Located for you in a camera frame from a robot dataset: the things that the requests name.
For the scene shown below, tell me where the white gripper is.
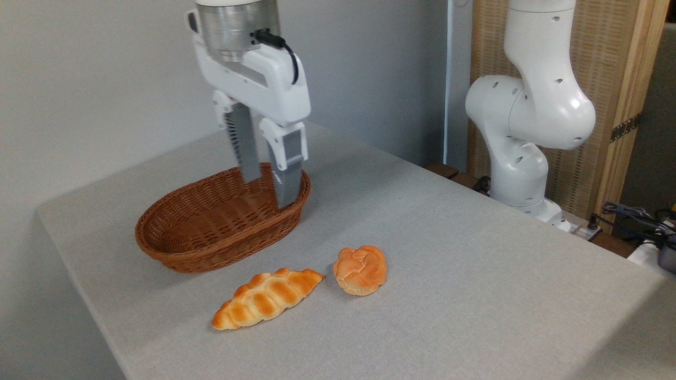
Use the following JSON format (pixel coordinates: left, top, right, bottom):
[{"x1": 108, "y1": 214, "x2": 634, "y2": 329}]
[{"x1": 192, "y1": 39, "x2": 312, "y2": 209}]

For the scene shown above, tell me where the round knotted bread roll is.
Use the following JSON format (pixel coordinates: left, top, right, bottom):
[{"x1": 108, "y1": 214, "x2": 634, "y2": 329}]
[{"x1": 333, "y1": 245, "x2": 388, "y2": 296}]

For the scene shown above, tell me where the long braided bread loaf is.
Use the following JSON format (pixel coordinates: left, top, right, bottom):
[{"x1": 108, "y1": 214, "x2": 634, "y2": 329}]
[{"x1": 212, "y1": 268, "x2": 324, "y2": 331}]

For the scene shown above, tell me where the brown wicker basket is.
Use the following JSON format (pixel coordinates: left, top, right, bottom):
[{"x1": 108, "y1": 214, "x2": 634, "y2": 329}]
[{"x1": 135, "y1": 162, "x2": 311, "y2": 273}]

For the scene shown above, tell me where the wooden rattan folding screen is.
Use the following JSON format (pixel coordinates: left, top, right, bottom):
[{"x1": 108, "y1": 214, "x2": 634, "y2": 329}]
[{"x1": 467, "y1": 0, "x2": 670, "y2": 233}]

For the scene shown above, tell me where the brass screen hinge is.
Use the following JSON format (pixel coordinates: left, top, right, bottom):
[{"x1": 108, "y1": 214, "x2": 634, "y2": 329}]
[{"x1": 610, "y1": 112, "x2": 642, "y2": 143}]

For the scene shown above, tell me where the grey box with white base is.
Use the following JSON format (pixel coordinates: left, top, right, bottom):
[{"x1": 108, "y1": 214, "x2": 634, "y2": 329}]
[{"x1": 627, "y1": 239, "x2": 676, "y2": 276}]

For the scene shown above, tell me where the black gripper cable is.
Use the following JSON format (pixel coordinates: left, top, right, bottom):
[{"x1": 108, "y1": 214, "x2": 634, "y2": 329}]
[{"x1": 252, "y1": 29, "x2": 299, "y2": 85}]

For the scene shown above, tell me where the white vertical wall pipe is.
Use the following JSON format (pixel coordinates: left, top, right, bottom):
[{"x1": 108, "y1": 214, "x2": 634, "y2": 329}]
[{"x1": 444, "y1": 0, "x2": 472, "y2": 169}]

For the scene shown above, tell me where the bundle of dark cables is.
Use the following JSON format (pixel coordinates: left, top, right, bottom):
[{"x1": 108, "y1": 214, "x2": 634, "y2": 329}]
[{"x1": 596, "y1": 202, "x2": 676, "y2": 250}]

